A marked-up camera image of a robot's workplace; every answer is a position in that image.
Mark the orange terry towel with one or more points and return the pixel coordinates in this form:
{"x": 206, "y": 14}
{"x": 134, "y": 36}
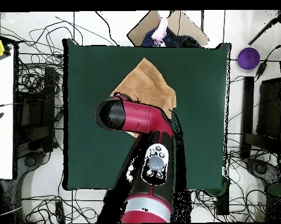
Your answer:
{"x": 147, "y": 86}

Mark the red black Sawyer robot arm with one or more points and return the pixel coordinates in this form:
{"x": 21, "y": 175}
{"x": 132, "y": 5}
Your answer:
{"x": 140, "y": 116}

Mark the dark green table cloth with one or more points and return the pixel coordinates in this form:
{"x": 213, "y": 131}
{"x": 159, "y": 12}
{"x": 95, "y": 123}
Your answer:
{"x": 201, "y": 105}

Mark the dark blue clothing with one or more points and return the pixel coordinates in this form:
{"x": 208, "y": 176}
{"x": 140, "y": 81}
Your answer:
{"x": 182, "y": 42}

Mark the brown cardboard box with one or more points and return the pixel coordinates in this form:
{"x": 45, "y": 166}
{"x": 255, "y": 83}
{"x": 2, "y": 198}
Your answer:
{"x": 140, "y": 30}

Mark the pink cloth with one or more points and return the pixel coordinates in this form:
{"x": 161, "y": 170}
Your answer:
{"x": 161, "y": 30}

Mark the black equipment stand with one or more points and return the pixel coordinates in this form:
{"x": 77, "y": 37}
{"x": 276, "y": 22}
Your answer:
{"x": 249, "y": 105}
{"x": 49, "y": 93}

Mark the purple bowl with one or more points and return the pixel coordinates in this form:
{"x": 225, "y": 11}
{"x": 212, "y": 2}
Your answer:
{"x": 249, "y": 58}

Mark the dark grey floor base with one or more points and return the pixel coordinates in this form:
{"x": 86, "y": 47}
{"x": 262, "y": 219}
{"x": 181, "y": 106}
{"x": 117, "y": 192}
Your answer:
{"x": 261, "y": 169}

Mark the black power adapter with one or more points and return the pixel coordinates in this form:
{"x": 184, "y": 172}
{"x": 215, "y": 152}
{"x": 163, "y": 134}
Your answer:
{"x": 261, "y": 68}

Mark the white side table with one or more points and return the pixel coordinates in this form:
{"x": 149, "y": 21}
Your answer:
{"x": 1, "y": 140}

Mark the black tripod rod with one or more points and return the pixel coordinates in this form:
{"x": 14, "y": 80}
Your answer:
{"x": 264, "y": 30}

